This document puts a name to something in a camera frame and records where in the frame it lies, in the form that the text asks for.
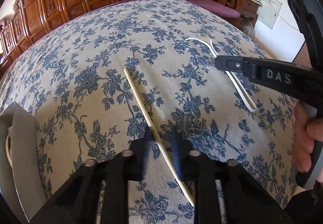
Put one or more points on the person's dark clothing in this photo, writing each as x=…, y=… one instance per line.
x=305, y=208

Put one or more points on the metal fork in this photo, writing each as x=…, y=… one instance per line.
x=10, y=130

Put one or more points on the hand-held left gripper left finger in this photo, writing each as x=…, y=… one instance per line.
x=147, y=155

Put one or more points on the wooden side table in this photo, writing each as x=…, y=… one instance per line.
x=249, y=8

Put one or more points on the person's right hand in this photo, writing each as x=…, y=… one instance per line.
x=301, y=143

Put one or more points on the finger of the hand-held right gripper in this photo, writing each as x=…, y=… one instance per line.
x=267, y=75

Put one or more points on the purple seat cushion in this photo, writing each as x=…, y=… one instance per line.
x=214, y=6

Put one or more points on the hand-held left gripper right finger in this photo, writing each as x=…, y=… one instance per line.
x=178, y=158

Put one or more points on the blue floral tablecloth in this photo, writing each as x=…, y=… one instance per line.
x=101, y=49

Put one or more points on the clear plastic bag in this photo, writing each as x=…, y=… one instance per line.
x=247, y=27

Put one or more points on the wooden chopstick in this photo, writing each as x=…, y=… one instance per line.
x=137, y=97

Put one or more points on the grey oblong utensil container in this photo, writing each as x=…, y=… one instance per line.
x=25, y=153

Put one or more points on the pale wall panel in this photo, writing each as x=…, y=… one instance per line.
x=268, y=10

